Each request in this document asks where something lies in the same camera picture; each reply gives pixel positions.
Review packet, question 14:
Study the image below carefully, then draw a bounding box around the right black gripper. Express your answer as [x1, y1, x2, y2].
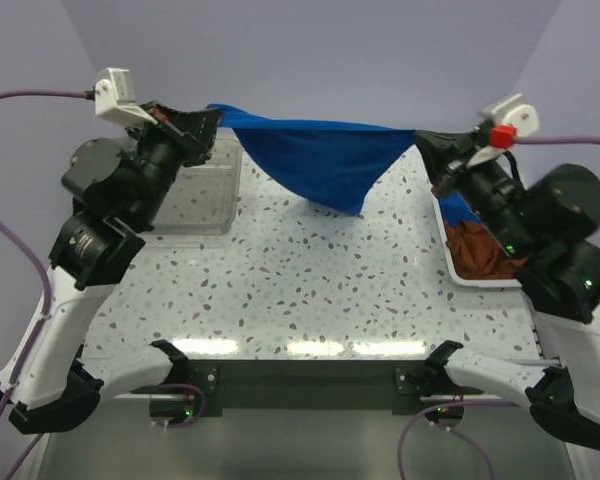
[416, 123, 540, 255]

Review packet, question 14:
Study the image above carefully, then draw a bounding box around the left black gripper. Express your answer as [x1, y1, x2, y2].
[123, 98, 220, 226]

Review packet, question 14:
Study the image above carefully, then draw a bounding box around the blue towel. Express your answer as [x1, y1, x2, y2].
[212, 103, 415, 215]
[438, 193, 481, 228]

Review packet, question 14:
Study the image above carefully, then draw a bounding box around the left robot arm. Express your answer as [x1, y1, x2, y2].
[0, 102, 222, 435]

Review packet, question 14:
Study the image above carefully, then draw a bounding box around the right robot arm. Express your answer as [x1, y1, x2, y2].
[413, 125, 600, 451]

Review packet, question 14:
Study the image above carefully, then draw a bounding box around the clear plastic storage bin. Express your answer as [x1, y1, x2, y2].
[153, 138, 243, 235]

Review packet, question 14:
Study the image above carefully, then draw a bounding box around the brown towel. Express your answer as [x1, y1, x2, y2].
[444, 221, 529, 280]

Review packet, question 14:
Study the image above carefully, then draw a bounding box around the white plastic laundry basket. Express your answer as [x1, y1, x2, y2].
[432, 193, 525, 288]

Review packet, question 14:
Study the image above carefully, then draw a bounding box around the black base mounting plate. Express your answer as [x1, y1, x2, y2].
[158, 360, 477, 416]

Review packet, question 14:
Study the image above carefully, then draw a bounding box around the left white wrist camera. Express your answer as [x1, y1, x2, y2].
[94, 68, 157, 128]

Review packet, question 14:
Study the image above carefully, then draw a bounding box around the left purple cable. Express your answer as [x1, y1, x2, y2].
[0, 88, 99, 480]

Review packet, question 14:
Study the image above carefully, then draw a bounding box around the aluminium rail frame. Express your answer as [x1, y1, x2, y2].
[21, 397, 581, 479]

